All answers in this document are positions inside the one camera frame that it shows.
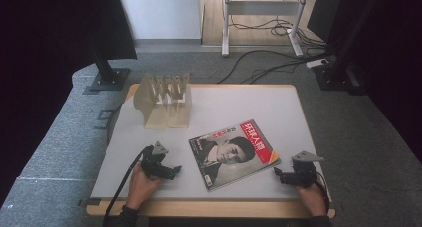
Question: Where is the tangle of black floor cables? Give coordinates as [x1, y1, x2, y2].
[228, 17, 329, 50]

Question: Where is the person's right hand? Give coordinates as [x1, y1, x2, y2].
[294, 182, 328, 218]

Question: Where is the person's left hand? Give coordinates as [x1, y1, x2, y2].
[126, 168, 164, 211]

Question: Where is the white metal desk frame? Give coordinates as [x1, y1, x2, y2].
[221, 0, 312, 58]

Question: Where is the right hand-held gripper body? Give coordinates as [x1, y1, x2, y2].
[288, 150, 325, 189]

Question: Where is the black stand with base plate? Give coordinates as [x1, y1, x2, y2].
[312, 0, 386, 93]
[88, 37, 132, 93]

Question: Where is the long black floor cable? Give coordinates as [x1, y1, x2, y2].
[216, 49, 332, 85]

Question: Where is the magazine with portrait cover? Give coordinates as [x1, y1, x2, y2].
[188, 118, 282, 193]

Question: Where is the black curtain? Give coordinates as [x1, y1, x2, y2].
[0, 0, 139, 201]

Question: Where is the translucent file rack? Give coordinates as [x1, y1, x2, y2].
[132, 72, 194, 131]

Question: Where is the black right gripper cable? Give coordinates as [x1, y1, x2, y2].
[315, 171, 331, 215]

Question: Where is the white power strip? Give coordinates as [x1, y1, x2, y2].
[305, 58, 330, 70]

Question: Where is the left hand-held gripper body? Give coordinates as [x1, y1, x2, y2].
[140, 140, 170, 180]

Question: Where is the light grey table mat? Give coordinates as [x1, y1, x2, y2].
[90, 85, 332, 202]

